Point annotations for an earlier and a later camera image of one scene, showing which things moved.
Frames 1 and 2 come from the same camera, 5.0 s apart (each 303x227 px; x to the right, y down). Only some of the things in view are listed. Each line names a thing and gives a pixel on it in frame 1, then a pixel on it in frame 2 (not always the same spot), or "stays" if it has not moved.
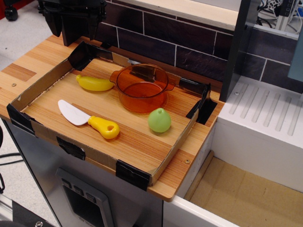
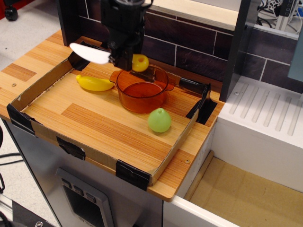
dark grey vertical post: [248, 15] stays
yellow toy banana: [94, 84] stays
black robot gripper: [59, 13] to [125, 19]
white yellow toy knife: [107, 129] to [140, 62]
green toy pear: [159, 120] stays
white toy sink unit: [249, 172] stays
